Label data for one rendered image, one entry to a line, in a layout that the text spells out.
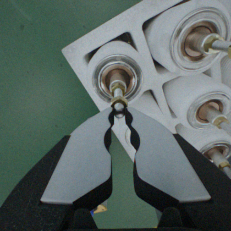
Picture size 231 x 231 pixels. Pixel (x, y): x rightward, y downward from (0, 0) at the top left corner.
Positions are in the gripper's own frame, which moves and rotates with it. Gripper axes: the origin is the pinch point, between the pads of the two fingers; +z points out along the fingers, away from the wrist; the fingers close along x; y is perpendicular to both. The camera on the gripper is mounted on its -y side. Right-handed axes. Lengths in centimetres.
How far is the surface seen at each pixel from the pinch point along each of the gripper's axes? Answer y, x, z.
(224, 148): 15.1, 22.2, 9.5
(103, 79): 0.2, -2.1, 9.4
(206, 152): 16.2, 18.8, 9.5
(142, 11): -8.5, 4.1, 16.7
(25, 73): 5.5, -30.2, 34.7
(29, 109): 19, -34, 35
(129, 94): 2.6, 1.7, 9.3
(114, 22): -7.1, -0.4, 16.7
